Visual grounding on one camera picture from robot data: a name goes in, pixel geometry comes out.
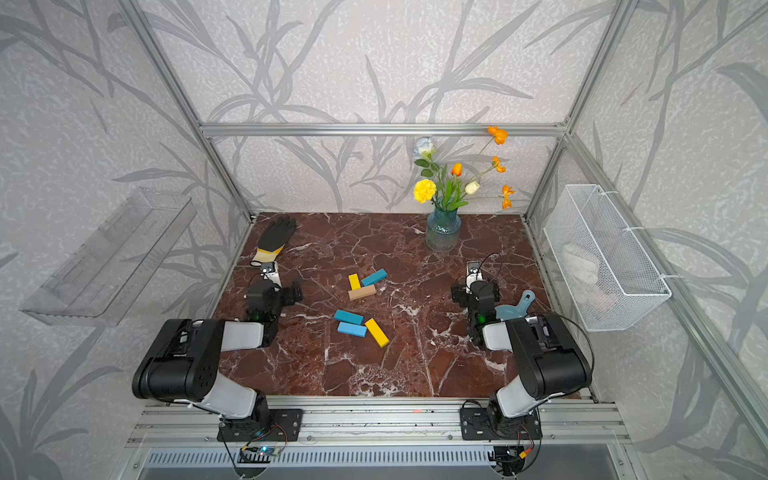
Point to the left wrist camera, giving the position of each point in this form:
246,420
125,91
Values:
269,271

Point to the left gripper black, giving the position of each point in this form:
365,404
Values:
285,293

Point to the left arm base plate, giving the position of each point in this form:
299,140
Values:
280,425

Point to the black yellow work glove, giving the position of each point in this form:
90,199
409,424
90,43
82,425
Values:
273,240

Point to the white cloth in basket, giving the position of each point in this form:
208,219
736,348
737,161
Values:
581,263

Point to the teal long block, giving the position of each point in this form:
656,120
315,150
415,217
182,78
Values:
348,317

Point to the white wire basket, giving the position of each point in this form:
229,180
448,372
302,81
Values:
629,285

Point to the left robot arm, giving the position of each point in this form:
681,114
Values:
182,363

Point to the natural wood block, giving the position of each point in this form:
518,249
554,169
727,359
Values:
362,292

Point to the clear plastic wall shelf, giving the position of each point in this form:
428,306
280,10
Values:
100,282

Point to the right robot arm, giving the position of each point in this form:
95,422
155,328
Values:
550,363

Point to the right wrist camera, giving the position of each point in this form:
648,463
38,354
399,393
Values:
473,272

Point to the long yellow block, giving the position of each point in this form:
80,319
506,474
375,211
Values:
377,333

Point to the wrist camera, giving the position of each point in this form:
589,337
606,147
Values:
473,272
269,271

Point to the blue glass vase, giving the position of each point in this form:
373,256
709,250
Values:
443,229

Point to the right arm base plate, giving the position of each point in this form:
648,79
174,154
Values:
487,424

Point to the artificial flower bouquet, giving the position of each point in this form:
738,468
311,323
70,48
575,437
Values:
446,186

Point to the light blue long block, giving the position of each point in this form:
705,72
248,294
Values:
352,329

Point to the aluminium front rail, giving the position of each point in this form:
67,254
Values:
389,421

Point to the teal plastic scoop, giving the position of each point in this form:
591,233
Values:
505,312

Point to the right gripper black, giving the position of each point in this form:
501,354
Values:
475,291

